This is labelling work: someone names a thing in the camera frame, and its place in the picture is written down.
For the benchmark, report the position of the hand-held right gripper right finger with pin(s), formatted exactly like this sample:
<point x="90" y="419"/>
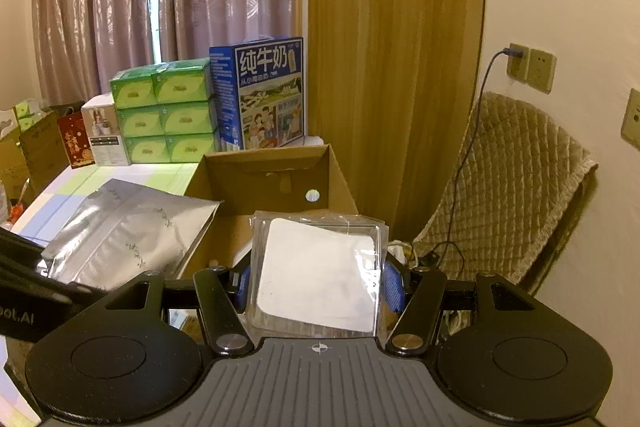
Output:
<point x="392" y="287"/>

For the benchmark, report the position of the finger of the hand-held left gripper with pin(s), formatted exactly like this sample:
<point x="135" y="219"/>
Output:
<point x="22" y="252"/>
<point x="60" y="292"/>

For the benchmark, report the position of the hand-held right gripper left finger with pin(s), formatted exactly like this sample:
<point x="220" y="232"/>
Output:
<point x="244" y="287"/>

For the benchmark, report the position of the clear bag with white pad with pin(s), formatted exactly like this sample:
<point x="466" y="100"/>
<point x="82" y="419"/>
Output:
<point x="320" y="277"/>

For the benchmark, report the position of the silver foil bag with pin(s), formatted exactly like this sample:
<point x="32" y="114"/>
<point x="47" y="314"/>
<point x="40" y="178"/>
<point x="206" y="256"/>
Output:
<point x="130" y="232"/>

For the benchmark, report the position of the large cardboard box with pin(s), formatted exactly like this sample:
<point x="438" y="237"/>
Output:
<point x="260" y="177"/>

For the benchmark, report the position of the checkered cloth desktop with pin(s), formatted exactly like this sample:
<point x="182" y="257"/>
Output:
<point x="75" y="187"/>

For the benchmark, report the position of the brown cardboard box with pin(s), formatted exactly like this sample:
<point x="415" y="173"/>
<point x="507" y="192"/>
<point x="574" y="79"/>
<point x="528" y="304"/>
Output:
<point x="45" y="147"/>

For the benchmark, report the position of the red gift bag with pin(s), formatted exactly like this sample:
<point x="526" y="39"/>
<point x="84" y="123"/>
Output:
<point x="75" y="142"/>

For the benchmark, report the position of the small green box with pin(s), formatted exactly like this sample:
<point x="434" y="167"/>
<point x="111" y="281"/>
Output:
<point x="25" y="114"/>

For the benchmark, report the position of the white product box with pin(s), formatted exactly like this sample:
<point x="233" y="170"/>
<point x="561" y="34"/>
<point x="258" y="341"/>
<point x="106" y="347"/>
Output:
<point x="102" y="132"/>

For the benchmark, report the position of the quilted beige chair cover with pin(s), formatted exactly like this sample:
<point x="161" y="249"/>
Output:
<point x="510" y="182"/>

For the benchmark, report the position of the blue milk carton box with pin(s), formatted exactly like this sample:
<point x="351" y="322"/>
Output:
<point x="270" y="107"/>

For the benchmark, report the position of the stack of green tissue packs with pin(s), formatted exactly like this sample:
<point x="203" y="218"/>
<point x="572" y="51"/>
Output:
<point x="165" y="122"/>

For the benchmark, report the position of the gold curtain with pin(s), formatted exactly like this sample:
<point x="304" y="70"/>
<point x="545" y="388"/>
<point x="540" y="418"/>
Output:
<point x="390" y="57"/>

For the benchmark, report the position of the mauve patterned curtain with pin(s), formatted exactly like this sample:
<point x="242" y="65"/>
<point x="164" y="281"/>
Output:
<point x="100" y="7"/>

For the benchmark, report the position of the pale wooden stick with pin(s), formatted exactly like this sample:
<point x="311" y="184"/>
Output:
<point x="298" y="19"/>

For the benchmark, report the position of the beige wall socket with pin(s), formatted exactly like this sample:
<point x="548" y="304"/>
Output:
<point x="632" y="119"/>
<point x="542" y="72"/>
<point x="517" y="64"/>

